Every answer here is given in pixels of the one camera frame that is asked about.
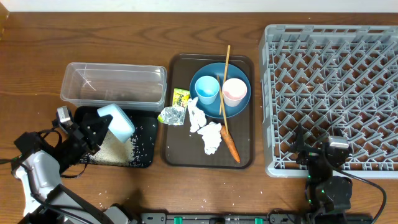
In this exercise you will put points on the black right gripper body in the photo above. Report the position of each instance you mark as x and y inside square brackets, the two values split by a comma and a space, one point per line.
[314, 154]

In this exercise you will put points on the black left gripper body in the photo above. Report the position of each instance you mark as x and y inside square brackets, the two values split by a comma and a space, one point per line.
[72, 150]

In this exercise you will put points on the light blue bowl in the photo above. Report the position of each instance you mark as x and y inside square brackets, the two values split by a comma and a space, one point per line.
[121, 126]

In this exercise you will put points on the orange carrot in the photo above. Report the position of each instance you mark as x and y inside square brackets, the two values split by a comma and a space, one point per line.
[230, 143]

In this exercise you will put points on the white napkin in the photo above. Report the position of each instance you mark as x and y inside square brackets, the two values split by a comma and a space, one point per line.
[196, 115]
[211, 137]

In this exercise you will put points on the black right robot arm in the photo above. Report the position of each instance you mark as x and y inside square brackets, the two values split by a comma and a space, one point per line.
[329, 195]

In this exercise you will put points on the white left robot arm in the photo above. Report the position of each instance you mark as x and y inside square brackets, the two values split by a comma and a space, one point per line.
[47, 154]

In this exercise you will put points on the grey dishwasher rack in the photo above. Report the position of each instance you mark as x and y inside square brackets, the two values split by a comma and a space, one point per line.
[331, 80]

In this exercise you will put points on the pile of white rice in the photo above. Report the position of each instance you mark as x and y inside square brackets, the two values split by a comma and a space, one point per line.
[115, 153]

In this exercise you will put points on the black plastic tray bin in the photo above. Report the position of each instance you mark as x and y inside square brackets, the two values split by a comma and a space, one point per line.
[146, 132]

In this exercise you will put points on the clear plastic bin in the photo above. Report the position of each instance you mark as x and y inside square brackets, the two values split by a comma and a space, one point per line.
[132, 87]

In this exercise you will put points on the yellow green snack wrapper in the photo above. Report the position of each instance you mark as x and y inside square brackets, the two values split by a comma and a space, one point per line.
[175, 114]

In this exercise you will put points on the pink cup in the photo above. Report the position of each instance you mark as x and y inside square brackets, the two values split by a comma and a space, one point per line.
[234, 90]

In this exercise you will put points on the brown serving tray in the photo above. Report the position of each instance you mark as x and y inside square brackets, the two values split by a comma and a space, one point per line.
[180, 147]

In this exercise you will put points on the dark blue plate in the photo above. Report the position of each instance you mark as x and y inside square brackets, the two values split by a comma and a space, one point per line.
[213, 70]

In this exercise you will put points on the wooden chopstick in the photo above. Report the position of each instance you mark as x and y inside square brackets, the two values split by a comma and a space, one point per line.
[222, 106]
[226, 67]

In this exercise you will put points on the light blue cup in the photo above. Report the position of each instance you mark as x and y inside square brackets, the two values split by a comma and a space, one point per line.
[207, 89]

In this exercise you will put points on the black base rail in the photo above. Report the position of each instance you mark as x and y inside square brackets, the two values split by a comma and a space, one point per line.
[277, 217]

